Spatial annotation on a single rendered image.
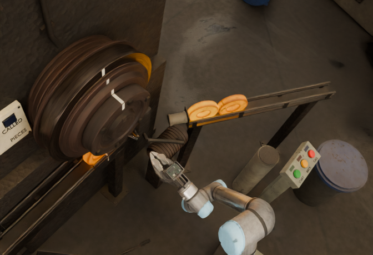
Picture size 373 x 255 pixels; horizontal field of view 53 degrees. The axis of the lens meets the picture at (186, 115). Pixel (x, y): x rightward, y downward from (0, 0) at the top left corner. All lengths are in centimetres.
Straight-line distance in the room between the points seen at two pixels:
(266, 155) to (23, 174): 119
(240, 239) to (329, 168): 103
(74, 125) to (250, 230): 71
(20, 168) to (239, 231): 83
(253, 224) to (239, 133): 133
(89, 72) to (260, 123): 181
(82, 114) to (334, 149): 159
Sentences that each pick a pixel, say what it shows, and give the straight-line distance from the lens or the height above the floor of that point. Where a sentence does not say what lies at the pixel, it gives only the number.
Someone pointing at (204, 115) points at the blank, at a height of 68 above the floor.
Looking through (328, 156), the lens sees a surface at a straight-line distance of 231.
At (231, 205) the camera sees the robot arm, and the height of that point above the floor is 76.
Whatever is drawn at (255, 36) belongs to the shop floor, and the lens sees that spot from 323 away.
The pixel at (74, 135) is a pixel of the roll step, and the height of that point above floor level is 118.
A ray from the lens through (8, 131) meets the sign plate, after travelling 128.
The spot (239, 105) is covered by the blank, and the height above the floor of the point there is 73.
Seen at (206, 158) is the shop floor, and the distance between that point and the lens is 251.
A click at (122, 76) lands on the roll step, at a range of 120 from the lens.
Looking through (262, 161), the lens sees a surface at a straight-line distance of 202.
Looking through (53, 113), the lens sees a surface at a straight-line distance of 116.
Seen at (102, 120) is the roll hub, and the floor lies 123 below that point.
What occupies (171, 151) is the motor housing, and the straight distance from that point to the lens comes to 193.
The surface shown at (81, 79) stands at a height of 133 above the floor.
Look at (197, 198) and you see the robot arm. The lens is 163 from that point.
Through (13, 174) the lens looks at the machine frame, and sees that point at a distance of 153.
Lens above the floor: 226
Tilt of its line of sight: 59 degrees down
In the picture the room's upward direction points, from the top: 18 degrees clockwise
